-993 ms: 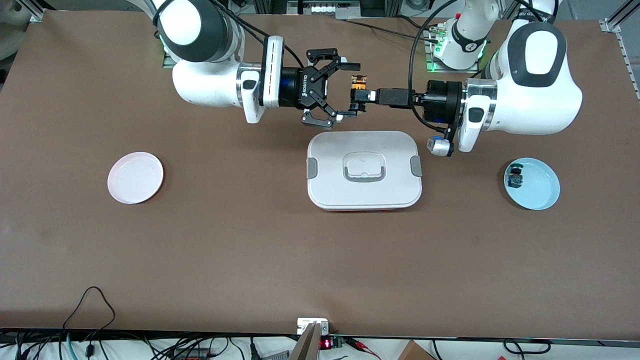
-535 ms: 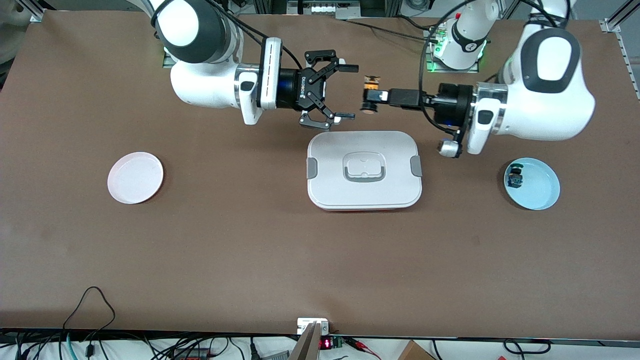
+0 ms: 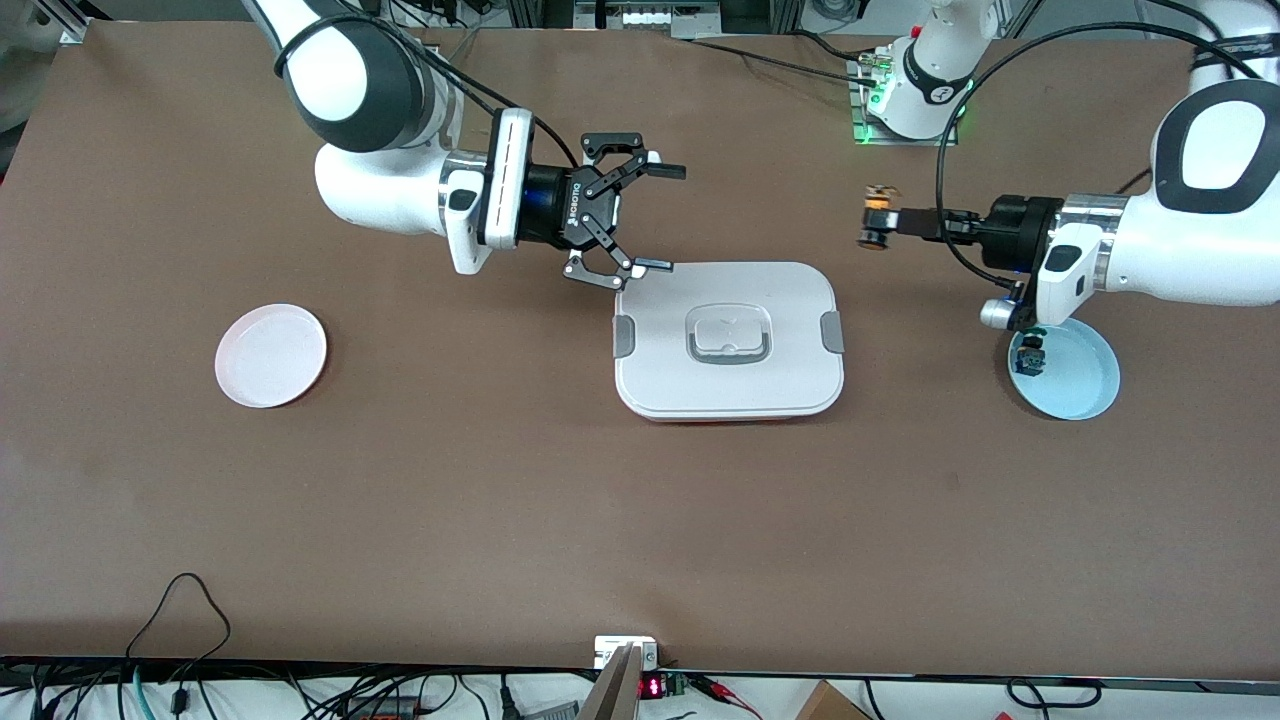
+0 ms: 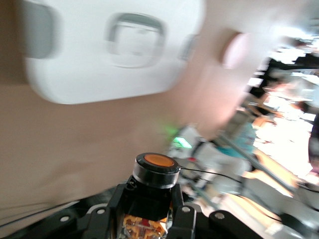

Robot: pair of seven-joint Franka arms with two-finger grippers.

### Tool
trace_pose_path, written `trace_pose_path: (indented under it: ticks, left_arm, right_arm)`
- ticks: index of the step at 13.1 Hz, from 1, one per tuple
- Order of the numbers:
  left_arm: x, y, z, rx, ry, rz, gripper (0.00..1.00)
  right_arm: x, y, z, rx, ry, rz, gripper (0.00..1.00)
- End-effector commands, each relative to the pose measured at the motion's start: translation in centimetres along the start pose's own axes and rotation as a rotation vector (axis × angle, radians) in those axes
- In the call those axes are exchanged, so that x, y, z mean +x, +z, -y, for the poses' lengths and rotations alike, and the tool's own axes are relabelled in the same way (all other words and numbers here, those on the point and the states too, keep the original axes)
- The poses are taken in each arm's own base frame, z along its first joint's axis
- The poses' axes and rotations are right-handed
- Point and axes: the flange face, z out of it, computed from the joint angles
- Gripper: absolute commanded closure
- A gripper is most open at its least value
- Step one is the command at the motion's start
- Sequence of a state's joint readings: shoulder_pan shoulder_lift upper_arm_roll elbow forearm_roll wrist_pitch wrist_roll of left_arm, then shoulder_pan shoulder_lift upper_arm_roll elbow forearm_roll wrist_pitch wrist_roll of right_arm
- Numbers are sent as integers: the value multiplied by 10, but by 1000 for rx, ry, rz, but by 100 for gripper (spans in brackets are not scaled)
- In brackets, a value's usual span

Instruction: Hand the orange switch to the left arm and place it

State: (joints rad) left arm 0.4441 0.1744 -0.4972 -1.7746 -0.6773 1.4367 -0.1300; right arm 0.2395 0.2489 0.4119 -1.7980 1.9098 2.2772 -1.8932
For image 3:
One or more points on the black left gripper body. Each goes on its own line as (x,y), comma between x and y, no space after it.
(1020,232)

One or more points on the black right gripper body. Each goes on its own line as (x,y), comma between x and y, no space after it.
(560,206)

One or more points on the orange and black switch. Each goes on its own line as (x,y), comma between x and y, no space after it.
(877,225)

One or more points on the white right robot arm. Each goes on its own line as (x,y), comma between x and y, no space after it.
(380,190)

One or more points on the white box with grey clips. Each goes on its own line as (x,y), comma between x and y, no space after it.
(730,300)

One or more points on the small white box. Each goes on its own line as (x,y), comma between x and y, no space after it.
(612,650)

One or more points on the brown cardboard box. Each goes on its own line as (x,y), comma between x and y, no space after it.
(825,705)

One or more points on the grey power strip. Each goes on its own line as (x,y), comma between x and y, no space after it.
(650,17)

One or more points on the light blue round plate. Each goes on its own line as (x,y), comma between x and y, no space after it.
(1075,385)

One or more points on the pink round plate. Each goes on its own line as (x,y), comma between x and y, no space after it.
(270,360)

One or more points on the red LED display module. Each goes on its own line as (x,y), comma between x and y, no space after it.
(652,687)

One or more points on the aluminium profile bar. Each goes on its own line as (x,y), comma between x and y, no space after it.
(615,690)

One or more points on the short aluminium profile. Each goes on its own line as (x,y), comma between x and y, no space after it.
(70,30)

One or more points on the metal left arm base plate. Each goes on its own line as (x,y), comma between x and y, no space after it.
(940,141)

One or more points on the blue and green switch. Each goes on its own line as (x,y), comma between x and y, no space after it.
(1030,358)

